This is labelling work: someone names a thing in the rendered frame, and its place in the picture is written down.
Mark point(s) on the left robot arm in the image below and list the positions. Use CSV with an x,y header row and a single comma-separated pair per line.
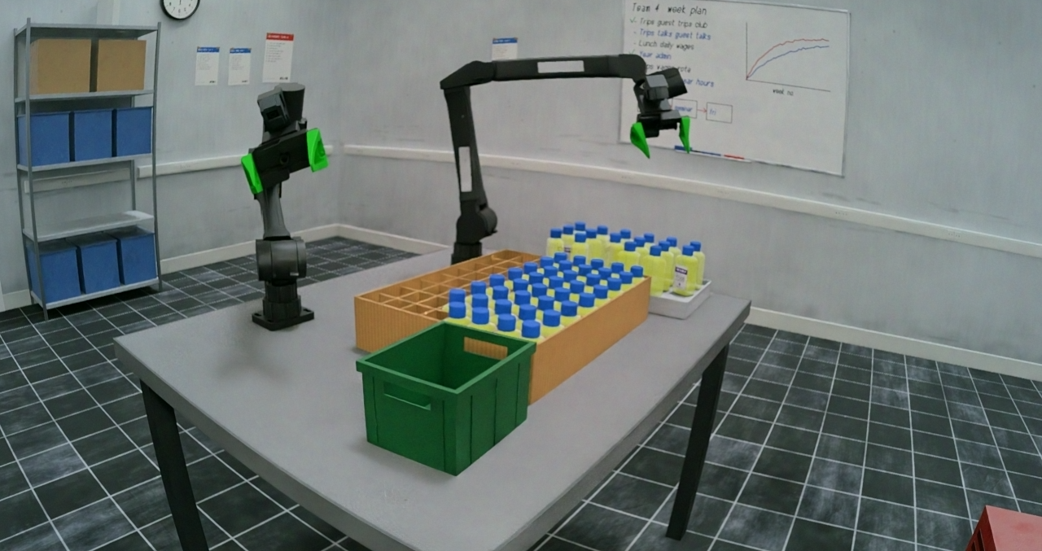
x,y
480,221

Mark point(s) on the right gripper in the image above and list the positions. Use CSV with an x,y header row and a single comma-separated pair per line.
x,y
275,160

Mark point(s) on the green plastic crate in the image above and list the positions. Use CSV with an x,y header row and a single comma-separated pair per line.
x,y
444,435

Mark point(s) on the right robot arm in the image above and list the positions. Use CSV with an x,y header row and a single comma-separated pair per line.
x,y
282,110

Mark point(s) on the white rimmed tray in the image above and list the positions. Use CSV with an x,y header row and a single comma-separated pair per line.
x,y
670,303

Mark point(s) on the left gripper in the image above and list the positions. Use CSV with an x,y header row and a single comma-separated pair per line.
x,y
657,121

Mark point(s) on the brown cardboard carton with dividers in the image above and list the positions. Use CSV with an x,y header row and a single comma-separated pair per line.
x,y
381,320

